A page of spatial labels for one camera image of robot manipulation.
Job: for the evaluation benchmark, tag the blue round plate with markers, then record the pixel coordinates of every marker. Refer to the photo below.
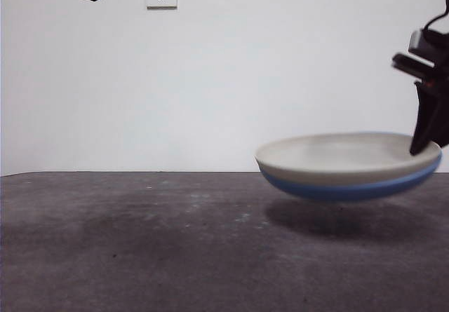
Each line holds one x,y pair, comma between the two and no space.
333,192

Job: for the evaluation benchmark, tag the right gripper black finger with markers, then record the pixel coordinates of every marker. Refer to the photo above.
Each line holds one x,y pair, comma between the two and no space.
426,115
445,122

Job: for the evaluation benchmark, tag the white round plate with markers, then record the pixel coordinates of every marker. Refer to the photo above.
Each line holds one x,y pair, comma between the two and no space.
333,171

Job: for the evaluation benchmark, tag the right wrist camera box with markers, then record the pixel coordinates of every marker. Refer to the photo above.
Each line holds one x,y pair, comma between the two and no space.
417,42

